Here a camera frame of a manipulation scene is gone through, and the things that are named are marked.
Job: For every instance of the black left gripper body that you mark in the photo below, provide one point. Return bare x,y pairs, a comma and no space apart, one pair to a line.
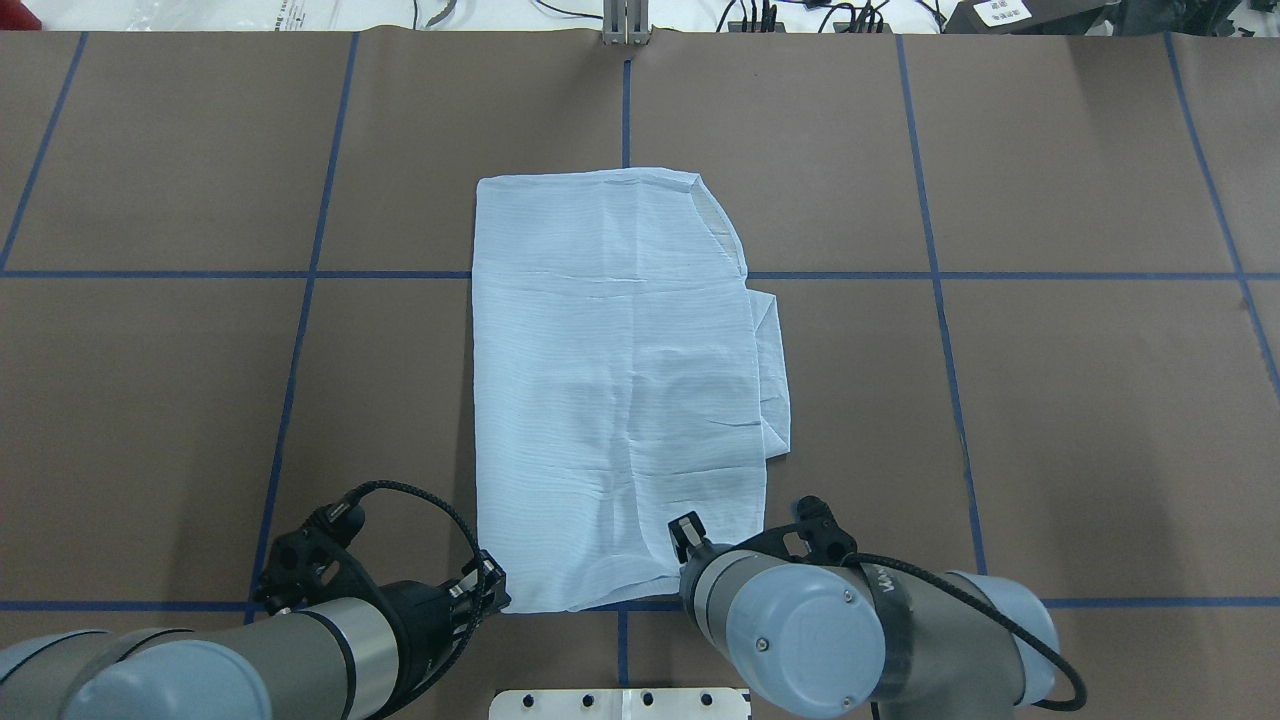
418,607

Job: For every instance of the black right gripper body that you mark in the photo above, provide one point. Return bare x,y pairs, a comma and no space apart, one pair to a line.
688,533

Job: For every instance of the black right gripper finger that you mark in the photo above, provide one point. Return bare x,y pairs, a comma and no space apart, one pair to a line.
690,540

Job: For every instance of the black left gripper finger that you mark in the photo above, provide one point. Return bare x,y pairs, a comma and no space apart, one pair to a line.
484,588

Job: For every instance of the light blue button-up shirt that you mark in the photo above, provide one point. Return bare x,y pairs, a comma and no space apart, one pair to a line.
624,375

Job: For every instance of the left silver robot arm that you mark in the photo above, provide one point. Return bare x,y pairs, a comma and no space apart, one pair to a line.
337,645

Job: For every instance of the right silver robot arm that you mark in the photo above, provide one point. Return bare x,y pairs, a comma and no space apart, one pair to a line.
819,628

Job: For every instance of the black box with label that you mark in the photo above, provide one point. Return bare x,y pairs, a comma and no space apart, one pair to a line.
1031,18

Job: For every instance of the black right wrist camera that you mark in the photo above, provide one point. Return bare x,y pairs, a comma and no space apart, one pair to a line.
823,541

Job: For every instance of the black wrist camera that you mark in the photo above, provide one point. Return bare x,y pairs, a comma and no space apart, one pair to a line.
313,565
823,541

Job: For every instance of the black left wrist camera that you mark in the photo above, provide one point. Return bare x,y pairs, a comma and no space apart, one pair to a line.
313,565

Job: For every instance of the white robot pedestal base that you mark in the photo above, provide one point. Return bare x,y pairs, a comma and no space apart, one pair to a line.
623,703

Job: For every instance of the aluminium frame post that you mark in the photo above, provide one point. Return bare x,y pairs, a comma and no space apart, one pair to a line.
626,22

